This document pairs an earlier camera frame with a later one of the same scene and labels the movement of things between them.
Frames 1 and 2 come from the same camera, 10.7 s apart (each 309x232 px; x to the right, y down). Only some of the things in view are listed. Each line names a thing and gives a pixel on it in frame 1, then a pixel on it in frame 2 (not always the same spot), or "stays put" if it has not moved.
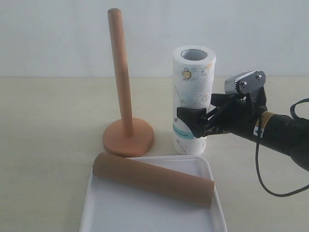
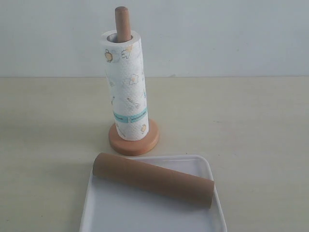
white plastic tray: (112, 206) stays put
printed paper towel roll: (193, 67) → (124, 62)
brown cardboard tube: (189, 188) stays put
